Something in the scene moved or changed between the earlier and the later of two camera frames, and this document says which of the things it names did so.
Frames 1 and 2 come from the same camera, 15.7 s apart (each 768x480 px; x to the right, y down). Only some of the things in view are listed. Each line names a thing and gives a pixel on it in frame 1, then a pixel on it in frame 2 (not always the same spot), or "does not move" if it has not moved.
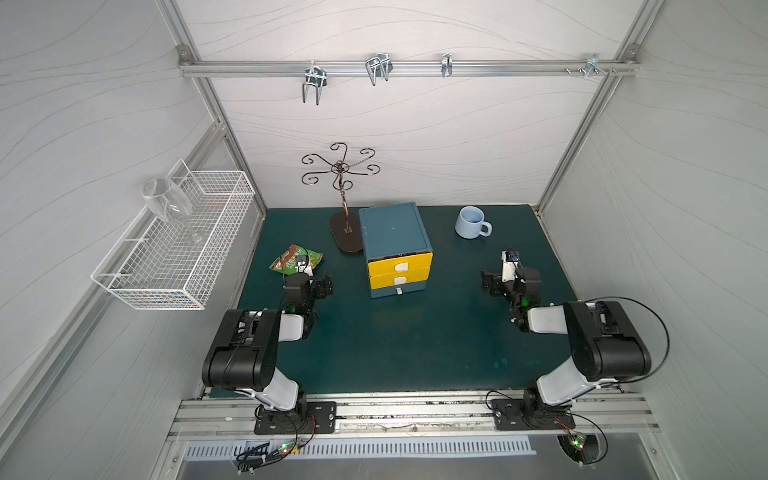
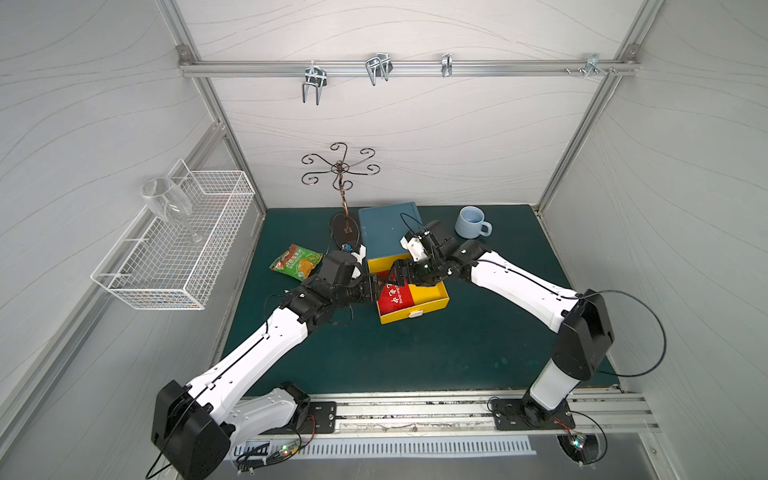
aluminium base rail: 411,419 does not move
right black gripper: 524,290 → 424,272
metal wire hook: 381,63 does not move
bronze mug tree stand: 345,228 does not move
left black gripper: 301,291 → 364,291
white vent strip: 363,448 does not move
